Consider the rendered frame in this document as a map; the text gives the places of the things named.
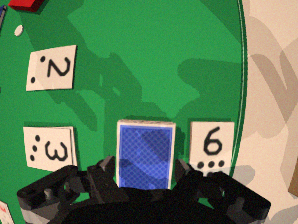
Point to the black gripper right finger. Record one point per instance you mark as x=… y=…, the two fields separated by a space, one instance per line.
x=240 y=203

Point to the red block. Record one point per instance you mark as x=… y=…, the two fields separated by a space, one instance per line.
x=25 y=5

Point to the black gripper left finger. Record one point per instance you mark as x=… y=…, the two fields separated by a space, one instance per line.
x=42 y=199

